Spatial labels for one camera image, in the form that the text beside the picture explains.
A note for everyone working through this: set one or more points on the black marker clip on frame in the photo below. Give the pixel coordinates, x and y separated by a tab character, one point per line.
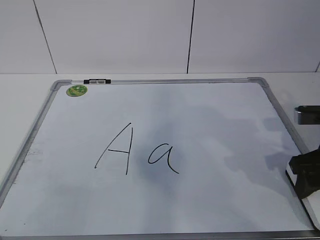
96	81

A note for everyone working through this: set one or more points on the round green magnet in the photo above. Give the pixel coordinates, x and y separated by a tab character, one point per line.
76	90

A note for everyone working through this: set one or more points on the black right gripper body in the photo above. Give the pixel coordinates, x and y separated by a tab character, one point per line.
306	168

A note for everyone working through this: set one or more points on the white whiteboard eraser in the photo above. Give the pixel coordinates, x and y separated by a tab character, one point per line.
310	203

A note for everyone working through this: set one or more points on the whiteboard with aluminium frame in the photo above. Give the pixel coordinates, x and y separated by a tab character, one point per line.
157	159

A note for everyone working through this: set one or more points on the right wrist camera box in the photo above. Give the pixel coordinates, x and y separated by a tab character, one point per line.
307	115

